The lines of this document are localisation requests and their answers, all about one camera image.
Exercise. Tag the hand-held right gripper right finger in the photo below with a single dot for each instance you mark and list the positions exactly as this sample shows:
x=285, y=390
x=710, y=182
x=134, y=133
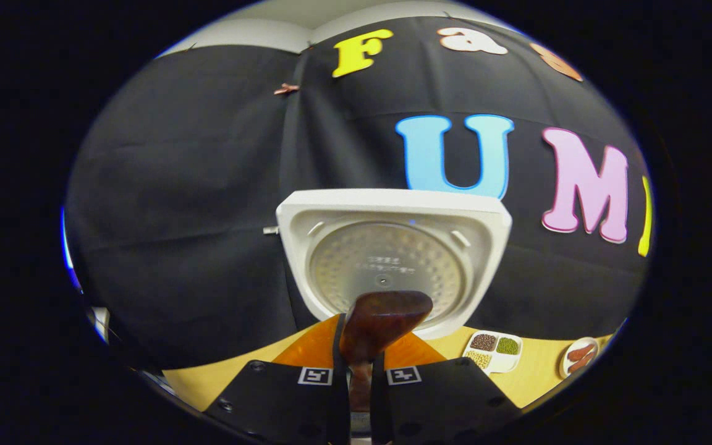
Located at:
x=442, y=395

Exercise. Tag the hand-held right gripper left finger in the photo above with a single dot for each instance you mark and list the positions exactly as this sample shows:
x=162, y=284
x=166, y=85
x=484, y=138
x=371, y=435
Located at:
x=282, y=395

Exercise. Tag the brown wooden spoon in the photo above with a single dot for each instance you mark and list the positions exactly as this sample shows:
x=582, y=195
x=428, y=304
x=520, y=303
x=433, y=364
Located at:
x=387, y=315

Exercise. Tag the white rice cooker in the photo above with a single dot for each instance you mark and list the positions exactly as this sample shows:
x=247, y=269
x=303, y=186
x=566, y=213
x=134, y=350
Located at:
x=393, y=247

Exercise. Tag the white divided bean dish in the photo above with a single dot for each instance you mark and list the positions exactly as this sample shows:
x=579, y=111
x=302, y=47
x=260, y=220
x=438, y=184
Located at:
x=492, y=361

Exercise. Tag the white round plate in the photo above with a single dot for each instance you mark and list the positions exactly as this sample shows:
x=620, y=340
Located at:
x=563, y=368

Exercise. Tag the brown sausage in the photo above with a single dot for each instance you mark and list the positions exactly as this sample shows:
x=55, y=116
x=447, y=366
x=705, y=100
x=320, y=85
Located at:
x=581, y=363
x=581, y=352

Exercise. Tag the black backdrop cloth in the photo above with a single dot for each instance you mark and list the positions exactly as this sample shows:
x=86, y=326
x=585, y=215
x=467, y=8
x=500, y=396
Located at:
x=177, y=185

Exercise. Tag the copper clip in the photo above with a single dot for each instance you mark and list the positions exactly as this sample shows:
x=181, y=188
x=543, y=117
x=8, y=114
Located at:
x=286, y=88

